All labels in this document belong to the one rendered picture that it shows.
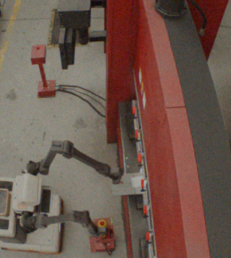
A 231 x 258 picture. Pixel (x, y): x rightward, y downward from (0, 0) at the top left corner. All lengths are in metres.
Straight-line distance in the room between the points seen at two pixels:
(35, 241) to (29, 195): 1.11
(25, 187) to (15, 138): 1.84
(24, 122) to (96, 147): 0.96
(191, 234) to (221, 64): 3.83
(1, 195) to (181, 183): 1.89
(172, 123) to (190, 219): 0.45
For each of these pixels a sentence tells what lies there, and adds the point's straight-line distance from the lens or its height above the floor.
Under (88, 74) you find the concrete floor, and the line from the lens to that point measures 4.58.
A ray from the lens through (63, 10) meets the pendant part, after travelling 2.58.
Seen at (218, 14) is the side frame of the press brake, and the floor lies 2.03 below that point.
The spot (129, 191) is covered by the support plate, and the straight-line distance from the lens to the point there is 2.79.
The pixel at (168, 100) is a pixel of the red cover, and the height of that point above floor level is 2.30.
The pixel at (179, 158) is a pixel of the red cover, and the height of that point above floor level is 2.30.
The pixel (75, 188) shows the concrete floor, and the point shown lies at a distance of 3.86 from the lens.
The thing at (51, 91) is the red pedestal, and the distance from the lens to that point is 4.36.
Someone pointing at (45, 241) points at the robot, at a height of 0.28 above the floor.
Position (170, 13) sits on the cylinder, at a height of 2.33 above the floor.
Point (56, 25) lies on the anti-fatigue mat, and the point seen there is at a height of 0.01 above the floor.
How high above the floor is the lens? 3.65
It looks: 62 degrees down
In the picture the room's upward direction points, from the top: 4 degrees clockwise
